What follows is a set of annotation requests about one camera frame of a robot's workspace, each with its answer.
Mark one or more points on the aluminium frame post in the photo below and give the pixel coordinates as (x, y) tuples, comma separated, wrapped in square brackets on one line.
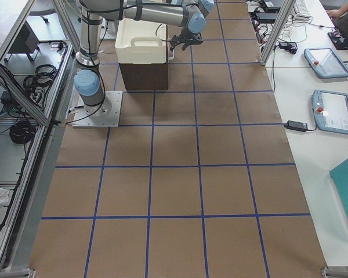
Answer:
[(281, 19)]

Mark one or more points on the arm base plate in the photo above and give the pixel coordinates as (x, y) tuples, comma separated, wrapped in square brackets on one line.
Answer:
[(106, 116)]

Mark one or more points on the dark wooden drawer box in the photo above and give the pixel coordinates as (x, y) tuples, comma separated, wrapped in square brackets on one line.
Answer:
[(142, 77)]

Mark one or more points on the cream plastic tray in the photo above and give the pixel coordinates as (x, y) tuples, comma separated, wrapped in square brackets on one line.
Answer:
[(141, 42)]

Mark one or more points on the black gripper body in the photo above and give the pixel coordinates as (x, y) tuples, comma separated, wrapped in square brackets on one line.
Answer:
[(182, 40)]

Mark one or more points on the blue teach pendant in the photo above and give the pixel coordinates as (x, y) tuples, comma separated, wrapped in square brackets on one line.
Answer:
[(330, 110), (326, 63)]

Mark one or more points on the far blue teach pendant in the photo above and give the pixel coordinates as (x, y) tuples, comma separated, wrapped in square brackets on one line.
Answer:
[(326, 63)]

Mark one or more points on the black power adapter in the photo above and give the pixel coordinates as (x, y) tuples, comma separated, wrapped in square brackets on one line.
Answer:
[(296, 126)]

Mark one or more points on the near blue teach pendant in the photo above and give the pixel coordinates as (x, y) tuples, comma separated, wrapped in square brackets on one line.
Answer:
[(330, 110)]

